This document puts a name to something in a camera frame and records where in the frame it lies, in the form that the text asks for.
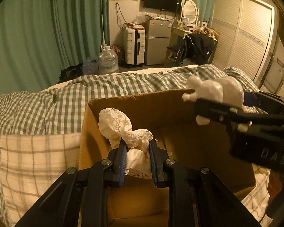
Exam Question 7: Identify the white oval vanity mirror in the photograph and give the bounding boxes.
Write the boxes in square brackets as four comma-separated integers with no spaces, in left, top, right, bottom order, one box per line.
[182,0,199,25]

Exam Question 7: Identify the open cardboard box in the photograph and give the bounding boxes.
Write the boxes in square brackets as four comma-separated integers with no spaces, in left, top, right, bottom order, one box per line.
[79,90,255,226]

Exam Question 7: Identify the green curtain left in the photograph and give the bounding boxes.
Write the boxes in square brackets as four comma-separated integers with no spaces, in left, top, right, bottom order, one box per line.
[0,0,109,95]

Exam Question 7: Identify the white suitcase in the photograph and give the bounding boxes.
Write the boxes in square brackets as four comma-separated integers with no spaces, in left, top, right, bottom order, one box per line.
[123,25,146,66]

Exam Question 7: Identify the silver mini fridge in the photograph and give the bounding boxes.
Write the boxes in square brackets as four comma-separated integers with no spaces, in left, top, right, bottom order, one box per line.
[145,19,172,65]

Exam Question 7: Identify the beige plaid blanket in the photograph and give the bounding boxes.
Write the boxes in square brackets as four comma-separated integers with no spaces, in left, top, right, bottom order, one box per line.
[0,133,81,226]

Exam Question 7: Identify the black jacket on chair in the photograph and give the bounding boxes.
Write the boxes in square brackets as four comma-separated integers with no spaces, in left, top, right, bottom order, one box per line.
[175,33,215,66]

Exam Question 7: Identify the white sliding wardrobe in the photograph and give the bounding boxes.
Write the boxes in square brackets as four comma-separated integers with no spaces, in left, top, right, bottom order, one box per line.
[211,0,275,81]

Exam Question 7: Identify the wooden dressing table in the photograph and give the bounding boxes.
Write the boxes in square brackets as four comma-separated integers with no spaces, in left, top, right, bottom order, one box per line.
[165,26,220,65]

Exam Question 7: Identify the green checked duvet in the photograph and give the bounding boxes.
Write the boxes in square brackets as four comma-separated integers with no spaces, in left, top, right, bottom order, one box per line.
[0,65,258,226]

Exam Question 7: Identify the large water jug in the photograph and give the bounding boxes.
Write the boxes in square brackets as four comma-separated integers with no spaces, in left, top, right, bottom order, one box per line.
[98,44,119,75]

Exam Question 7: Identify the white socks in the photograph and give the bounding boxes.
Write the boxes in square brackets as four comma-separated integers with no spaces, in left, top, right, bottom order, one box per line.
[181,75,245,126]

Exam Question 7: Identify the white lace cloth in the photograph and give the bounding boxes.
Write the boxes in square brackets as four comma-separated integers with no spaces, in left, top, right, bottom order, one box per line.
[98,108,153,179]

